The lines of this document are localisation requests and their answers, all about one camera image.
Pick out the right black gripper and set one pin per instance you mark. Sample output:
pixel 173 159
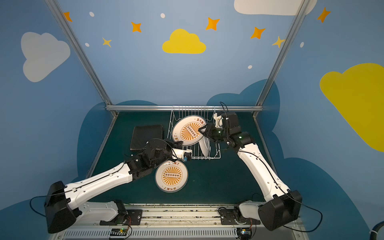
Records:
pixel 208 131

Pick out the white round plate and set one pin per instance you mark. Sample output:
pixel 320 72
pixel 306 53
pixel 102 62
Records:
pixel 205 146
pixel 187 130
pixel 171 176

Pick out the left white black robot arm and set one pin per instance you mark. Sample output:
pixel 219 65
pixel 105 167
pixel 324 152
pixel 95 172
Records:
pixel 62 202

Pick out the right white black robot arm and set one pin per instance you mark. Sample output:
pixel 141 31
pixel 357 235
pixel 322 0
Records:
pixel 282 205

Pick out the right small circuit board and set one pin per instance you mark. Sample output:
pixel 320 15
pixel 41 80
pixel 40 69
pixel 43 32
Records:
pixel 243 234

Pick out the small circuit board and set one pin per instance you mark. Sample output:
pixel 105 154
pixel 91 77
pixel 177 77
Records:
pixel 243 234
pixel 118 234

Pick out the left small circuit board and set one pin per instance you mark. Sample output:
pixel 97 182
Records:
pixel 118 234

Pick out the white wire dish rack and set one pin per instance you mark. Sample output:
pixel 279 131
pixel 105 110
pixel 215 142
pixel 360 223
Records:
pixel 177 115

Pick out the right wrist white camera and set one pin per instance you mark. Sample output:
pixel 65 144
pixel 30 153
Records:
pixel 218 120

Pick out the aluminium frame back bar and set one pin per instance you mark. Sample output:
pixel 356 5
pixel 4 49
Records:
pixel 146 108

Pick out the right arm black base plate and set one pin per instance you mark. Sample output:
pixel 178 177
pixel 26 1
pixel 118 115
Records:
pixel 234 217

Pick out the aluminium mounting rail base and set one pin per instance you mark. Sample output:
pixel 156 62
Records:
pixel 170 222

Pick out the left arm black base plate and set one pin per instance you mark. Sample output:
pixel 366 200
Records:
pixel 125 218

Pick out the aluminium frame right post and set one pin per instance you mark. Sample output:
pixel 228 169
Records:
pixel 284 49

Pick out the aluminium frame post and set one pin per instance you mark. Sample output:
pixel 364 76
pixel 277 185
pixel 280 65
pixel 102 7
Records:
pixel 284 49
pixel 64 24

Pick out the aluminium frame left post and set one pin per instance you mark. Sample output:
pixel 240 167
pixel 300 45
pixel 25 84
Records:
pixel 64 24

